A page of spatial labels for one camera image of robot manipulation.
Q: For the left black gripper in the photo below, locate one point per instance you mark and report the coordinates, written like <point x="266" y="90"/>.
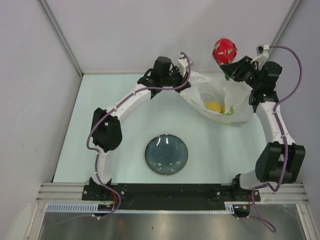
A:
<point x="176" y="70"/>

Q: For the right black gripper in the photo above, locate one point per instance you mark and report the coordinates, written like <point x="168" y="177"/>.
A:
<point x="235" y="70"/>

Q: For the red fake dragon fruit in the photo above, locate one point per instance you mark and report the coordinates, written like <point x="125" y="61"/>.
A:
<point x="224" y="51"/>

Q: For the white printed plastic bag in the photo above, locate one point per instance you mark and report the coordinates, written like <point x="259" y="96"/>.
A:
<point x="215" y="87"/>

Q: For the yellow fake pear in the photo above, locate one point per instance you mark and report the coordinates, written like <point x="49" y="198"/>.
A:
<point x="213" y="106"/>

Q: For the dark blue ceramic plate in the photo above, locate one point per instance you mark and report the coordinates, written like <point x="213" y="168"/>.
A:
<point x="166" y="154"/>

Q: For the yellow fake lemon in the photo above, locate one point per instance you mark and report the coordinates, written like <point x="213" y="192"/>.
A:
<point x="223" y="109"/>

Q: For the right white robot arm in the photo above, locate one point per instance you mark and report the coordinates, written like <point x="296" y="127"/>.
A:
<point x="281" y="160"/>

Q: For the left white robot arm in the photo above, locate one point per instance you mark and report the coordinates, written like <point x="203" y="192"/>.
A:
<point x="106" y="132"/>

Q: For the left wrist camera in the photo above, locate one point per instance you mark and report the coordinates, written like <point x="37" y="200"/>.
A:
<point x="184" y="64"/>

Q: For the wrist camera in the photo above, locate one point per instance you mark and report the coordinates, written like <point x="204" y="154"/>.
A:
<point x="262" y="54"/>
<point x="184" y="64"/>

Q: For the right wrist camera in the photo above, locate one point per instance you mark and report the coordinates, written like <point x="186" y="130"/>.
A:
<point x="262" y="54"/>

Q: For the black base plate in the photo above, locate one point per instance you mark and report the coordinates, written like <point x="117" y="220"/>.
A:
<point x="176" y="196"/>

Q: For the white slotted cable duct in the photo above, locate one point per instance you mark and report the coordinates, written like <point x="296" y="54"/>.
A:
<point x="105" y="208"/>

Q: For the aluminium frame rail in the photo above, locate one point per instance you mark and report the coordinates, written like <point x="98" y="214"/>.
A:
<point x="80" y="192"/>

